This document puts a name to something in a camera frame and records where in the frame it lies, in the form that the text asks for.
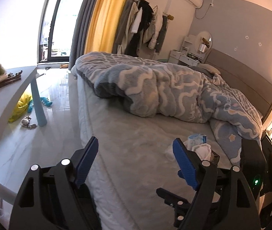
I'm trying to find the black jacket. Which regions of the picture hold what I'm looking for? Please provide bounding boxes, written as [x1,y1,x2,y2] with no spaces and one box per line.
[126,0,155,57]

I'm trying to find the beige pillow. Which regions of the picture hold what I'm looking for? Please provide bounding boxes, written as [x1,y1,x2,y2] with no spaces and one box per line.
[199,63,222,75]

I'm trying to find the bed with grey sheet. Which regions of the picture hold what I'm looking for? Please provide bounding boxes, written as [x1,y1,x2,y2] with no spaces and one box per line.
[70,65,263,230]

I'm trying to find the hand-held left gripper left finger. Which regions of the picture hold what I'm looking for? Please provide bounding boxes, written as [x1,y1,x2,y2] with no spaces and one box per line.
[8,136,103,230]

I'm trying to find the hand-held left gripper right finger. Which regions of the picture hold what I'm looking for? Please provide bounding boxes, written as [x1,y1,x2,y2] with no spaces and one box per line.
[173,138,262,230]

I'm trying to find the grey ball keychain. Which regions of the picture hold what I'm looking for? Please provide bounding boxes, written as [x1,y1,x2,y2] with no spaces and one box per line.
[20,116,38,129]

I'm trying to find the white dressing table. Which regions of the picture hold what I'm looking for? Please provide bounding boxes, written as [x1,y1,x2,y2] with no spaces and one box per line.
[169,35,206,67]

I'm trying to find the yellow curtain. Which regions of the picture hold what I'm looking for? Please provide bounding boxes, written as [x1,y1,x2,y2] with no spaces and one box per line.
[83,0,133,56]

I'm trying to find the bundle of brown sticks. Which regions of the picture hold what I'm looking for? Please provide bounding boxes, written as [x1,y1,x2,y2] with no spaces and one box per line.
[0,70,23,93]

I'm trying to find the grey upholstered headboard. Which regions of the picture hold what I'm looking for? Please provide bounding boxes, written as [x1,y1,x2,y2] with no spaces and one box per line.
[204,48,272,123]

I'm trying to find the white shirt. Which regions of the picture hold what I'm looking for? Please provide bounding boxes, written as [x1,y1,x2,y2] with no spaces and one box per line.
[130,7,143,34]

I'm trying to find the round mirror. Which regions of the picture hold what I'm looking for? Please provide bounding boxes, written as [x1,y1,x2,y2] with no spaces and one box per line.
[196,31,212,53]

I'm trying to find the yellow plastic bag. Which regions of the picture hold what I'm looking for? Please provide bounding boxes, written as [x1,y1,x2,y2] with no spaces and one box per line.
[8,92,33,123]

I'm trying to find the black framed glass door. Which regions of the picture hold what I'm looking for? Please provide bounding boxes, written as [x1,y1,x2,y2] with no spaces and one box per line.
[36,0,72,64]

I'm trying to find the beige coat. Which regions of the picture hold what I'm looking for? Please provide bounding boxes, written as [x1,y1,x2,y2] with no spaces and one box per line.
[117,3,139,53]

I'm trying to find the grey curtain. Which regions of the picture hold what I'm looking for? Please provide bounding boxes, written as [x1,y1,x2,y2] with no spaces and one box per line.
[69,0,101,64]

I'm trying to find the blue white tissue packet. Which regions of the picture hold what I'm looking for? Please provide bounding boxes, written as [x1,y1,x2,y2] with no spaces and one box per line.
[188,134,208,146]

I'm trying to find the white puffer jacket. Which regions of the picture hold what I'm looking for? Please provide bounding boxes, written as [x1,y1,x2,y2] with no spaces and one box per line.
[143,12,165,49]

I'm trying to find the grey pants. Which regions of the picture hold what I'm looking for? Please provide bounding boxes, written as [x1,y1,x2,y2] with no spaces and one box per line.
[155,14,169,53]

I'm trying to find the blue plush toy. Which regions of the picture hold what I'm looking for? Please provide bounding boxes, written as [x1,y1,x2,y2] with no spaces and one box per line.
[27,96,53,113]

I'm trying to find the white table with blue legs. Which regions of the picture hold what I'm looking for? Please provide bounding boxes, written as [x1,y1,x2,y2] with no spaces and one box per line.
[0,66,48,205]

